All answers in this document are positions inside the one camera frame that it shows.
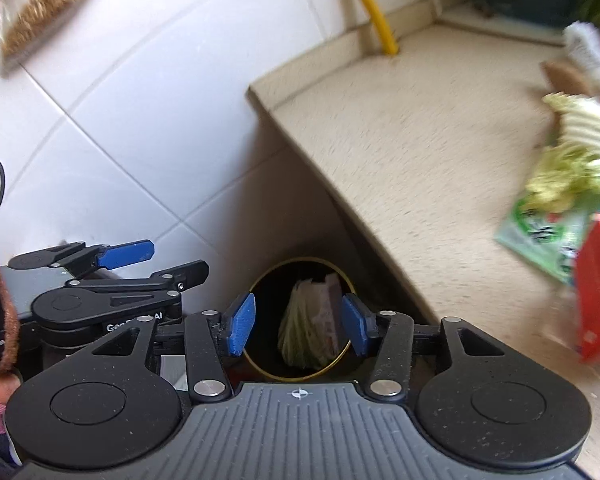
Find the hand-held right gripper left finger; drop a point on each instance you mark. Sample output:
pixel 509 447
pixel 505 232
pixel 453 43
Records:
pixel 240 325

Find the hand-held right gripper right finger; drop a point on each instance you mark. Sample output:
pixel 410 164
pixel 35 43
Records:
pixel 355 325

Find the white foam net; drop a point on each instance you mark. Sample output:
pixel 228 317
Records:
pixel 590 55

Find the pink printed packet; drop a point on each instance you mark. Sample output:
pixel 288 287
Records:
pixel 330 310

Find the napa cabbage leaf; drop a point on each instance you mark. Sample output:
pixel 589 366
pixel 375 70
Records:
pixel 300 330
pixel 585 130

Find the black round trash bin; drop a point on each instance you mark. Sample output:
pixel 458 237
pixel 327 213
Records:
pixel 265 310

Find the tan sweet potato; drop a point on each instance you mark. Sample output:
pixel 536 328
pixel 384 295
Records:
pixel 565 79

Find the green printed packet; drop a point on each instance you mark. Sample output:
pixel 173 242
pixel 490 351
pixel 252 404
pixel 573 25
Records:
pixel 545 237

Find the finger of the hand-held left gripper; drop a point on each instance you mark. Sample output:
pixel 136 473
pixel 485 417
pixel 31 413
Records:
pixel 190 272
pixel 125 254

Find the white corner rack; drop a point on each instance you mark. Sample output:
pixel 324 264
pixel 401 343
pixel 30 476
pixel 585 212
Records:
pixel 480 25

